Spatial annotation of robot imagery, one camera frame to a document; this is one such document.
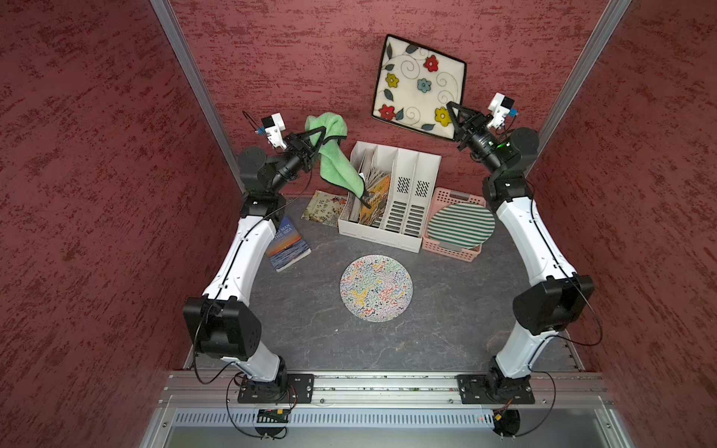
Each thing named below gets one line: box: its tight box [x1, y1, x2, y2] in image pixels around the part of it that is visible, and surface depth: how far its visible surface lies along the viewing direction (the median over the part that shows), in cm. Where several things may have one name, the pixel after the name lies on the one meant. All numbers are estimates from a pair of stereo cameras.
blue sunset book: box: [265, 215, 312, 273], surface depth 105 cm
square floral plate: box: [371, 33, 467, 141], surface depth 63 cm
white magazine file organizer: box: [337, 140, 442, 254], surface depth 106 cm
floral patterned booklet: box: [300, 190, 350, 228], surface depth 120 cm
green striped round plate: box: [426, 202, 496, 250], surface depth 109 cm
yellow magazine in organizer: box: [359, 174, 391, 227], surface depth 103 cm
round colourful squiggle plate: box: [338, 253, 414, 323], surface depth 94 cm
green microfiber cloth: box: [304, 112, 366, 199], surface depth 66 cm
